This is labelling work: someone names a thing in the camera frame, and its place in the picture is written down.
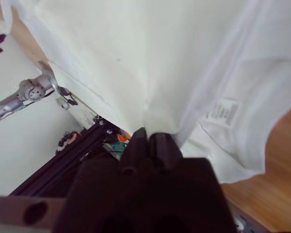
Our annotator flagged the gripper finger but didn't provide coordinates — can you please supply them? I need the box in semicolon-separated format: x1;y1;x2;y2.
148;132;184;172
118;127;149;173

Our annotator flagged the white t-shirt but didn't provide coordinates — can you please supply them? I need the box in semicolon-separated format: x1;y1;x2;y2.
0;0;291;185

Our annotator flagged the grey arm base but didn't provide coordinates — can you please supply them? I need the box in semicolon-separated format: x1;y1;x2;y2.
38;61;62;96

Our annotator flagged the green circuit board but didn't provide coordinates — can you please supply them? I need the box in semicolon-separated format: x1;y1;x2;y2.
111;142;127;154

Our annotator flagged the black corner bracket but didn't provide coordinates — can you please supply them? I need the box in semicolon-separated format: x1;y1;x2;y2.
94;116;119;144

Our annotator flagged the black corrugated cable sleeve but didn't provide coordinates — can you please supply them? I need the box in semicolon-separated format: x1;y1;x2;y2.
55;130;80;155

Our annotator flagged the dark camera post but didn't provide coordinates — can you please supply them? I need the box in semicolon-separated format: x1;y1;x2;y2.
9;122;127;197

